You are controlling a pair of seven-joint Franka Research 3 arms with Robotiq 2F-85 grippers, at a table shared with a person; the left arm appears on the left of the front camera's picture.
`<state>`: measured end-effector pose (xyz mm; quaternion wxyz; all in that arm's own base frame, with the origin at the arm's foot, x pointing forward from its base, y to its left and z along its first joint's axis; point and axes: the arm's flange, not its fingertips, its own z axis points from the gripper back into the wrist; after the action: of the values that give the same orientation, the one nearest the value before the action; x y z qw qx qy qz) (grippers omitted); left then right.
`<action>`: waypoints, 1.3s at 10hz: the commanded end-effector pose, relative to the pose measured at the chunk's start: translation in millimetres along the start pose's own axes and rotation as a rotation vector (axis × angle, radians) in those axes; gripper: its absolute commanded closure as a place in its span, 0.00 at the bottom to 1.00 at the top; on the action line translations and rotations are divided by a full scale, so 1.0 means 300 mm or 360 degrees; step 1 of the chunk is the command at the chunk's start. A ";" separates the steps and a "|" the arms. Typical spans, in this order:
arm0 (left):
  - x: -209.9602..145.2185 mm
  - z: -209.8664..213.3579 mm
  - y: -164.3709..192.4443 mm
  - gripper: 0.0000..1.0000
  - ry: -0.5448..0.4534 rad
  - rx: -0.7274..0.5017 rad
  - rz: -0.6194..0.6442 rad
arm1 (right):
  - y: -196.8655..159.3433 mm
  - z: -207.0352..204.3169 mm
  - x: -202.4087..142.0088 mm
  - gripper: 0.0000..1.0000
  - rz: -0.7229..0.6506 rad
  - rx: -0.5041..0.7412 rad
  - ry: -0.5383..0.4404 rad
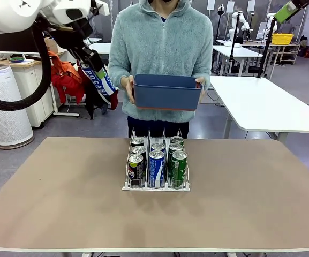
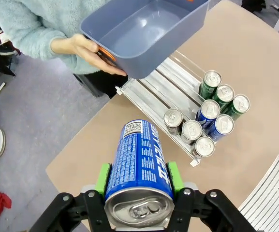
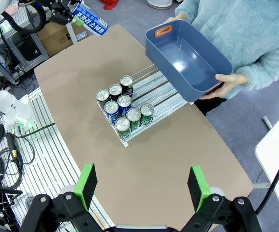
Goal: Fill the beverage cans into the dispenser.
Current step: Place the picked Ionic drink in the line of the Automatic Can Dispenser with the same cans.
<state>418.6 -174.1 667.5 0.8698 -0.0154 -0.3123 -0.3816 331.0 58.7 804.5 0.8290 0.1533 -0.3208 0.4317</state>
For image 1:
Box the black tripod pole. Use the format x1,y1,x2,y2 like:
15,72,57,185
257,18,275,79

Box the person's left hand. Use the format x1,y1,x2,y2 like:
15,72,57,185
194,77,207,104

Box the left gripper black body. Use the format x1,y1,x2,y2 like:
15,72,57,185
55,23,94,62

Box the orange red jacket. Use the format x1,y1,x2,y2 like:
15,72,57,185
48,50,86,105

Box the white desk cabinet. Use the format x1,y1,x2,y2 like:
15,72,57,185
9,57,57,129

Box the white cylindrical air purifier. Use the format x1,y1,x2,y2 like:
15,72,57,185
0,65,34,150

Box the black jacket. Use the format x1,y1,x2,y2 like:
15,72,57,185
76,60,119,120

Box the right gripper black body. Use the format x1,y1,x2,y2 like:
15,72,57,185
290,0,309,9

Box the person's right hand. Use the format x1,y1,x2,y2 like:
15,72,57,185
120,75,137,104

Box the yellow plastic crate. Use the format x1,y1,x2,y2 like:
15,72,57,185
272,33,295,45

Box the white can dispenser rack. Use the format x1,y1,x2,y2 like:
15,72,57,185
122,127,191,192

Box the black lamp on stand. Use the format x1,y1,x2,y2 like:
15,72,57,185
217,4,226,73

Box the blue Pocari Sweat can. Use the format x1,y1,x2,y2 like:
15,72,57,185
150,142,165,153
79,63,117,97
148,150,166,188

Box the large white table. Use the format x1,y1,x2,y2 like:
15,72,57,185
209,76,309,142

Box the black hose of left arm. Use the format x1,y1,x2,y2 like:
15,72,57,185
0,16,54,111

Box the person's left forearm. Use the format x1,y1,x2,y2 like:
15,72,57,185
198,63,214,90

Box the white lab table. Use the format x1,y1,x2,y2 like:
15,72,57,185
212,44,265,78
88,42,112,57

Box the black computer monitor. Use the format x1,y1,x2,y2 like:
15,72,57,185
0,34,41,56

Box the blue plastic bin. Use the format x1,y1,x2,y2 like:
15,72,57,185
132,74,204,111

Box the person in teal fleece hoodie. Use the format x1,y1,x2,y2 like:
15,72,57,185
107,0,214,139

